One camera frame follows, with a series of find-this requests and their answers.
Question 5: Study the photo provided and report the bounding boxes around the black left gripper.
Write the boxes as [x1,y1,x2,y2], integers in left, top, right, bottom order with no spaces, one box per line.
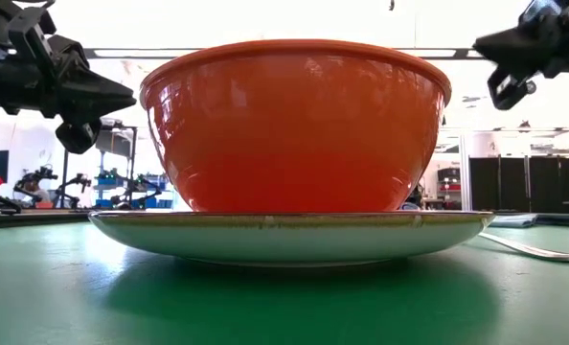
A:
[6,8,138,125]

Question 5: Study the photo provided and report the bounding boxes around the orange glossy bowl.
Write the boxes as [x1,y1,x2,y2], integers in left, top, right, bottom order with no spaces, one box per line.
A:
[139,38,453,214]

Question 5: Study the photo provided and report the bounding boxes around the brown-rimmed ceramic plate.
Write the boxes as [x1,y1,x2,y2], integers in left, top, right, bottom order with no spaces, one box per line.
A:
[87,209,496,268]

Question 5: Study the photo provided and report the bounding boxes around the blue storage bins shelf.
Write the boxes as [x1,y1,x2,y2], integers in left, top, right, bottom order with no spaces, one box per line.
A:
[94,171,174,210]

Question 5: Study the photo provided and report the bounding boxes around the person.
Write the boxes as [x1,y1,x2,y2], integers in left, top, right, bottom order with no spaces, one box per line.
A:
[400,183,427,213]
[23,179,52,205]

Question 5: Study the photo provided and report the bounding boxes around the red and black shelf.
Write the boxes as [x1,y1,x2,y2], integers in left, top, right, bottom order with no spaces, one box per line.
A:
[436,167,462,211]

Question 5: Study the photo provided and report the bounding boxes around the blue folded napkin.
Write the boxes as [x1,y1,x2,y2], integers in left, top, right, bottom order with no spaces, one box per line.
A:
[489,213,538,229]

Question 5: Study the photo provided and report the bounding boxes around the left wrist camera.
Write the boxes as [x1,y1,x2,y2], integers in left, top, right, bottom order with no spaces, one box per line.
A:
[55,119,102,155]

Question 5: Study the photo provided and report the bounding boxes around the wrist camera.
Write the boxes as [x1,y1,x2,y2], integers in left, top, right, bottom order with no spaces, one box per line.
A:
[55,119,102,155]
[487,66,538,112]

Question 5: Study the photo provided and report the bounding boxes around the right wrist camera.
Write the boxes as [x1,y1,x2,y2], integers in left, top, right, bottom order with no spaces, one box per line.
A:
[487,66,538,112]

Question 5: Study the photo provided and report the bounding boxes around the black ceiling light rail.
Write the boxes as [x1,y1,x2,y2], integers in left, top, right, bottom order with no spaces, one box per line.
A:
[82,47,487,60]

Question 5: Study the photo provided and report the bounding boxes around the black metal frame stand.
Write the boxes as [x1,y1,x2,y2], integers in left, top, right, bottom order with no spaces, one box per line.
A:
[60,118,140,210]

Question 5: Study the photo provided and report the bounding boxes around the black partition wall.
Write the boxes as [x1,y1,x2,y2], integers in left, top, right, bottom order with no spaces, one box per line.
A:
[469,154,569,215]

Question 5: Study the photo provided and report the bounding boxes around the white support post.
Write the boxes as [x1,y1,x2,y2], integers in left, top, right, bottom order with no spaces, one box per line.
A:
[459,133,473,213]

